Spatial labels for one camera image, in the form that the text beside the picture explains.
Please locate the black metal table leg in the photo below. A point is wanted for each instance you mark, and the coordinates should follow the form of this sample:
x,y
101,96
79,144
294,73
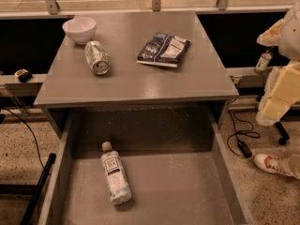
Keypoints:
x,y
38,189

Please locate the small green label bottle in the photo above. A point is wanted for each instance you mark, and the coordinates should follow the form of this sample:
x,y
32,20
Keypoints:
x,y
264,60

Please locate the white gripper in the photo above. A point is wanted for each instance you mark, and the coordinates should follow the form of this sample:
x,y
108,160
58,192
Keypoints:
x,y
291,37

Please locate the open grey top drawer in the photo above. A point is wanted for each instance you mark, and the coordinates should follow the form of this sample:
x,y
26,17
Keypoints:
x,y
176,163

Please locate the blue label plastic bottle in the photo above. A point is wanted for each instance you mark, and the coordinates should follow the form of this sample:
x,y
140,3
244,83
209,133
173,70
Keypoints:
x,y
115,176

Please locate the white ceramic bowl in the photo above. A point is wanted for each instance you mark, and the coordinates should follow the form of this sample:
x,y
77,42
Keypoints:
x,y
80,30

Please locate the black chair base leg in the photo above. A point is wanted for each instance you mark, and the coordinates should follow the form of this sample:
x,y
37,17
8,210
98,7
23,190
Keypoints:
x,y
282,133

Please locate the green white soda can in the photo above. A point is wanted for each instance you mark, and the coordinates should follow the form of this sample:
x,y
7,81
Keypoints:
x,y
97,58

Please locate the black yellow tape measure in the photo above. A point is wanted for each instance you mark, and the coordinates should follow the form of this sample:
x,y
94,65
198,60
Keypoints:
x,y
23,75

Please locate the blue white chip bag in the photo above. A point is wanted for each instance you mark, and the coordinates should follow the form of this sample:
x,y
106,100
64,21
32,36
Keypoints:
x,y
163,50

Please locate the white red sneaker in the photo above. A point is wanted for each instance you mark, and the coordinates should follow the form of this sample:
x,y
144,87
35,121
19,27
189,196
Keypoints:
x,y
272,164

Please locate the grey cabinet counter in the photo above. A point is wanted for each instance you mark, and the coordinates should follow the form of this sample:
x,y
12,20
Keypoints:
x,y
200,75

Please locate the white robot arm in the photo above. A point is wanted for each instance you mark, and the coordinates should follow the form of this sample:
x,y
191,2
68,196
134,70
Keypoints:
x,y
289,38

